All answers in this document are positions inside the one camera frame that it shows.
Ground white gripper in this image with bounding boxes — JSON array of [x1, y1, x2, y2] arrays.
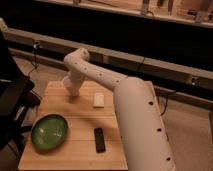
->
[[63, 77, 82, 97]]

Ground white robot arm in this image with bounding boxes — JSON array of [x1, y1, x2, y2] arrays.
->
[[63, 48, 176, 171]]

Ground white soap bar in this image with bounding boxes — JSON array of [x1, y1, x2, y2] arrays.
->
[[93, 93, 104, 108]]

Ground green bowl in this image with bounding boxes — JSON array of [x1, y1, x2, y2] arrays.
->
[[31, 114, 68, 151]]

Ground black remote control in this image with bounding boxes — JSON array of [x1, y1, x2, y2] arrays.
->
[[94, 128, 106, 153]]

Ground black chair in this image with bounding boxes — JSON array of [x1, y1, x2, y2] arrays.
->
[[0, 31, 40, 154]]

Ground wooden table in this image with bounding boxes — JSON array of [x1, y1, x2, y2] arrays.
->
[[18, 81, 128, 171]]

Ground black cable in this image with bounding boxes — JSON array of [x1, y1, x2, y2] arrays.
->
[[27, 41, 42, 77]]

